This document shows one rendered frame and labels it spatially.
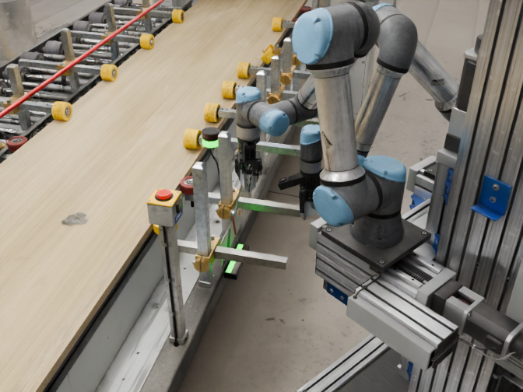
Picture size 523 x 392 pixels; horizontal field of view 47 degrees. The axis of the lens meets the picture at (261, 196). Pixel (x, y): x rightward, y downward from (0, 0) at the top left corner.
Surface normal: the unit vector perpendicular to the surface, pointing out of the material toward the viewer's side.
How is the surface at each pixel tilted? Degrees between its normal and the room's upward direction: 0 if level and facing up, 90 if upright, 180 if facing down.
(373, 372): 0
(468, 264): 90
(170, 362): 0
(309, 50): 83
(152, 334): 0
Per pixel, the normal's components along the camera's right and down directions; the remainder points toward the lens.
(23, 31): 0.80, 0.33
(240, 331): 0.00, -0.83
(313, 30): -0.84, 0.19
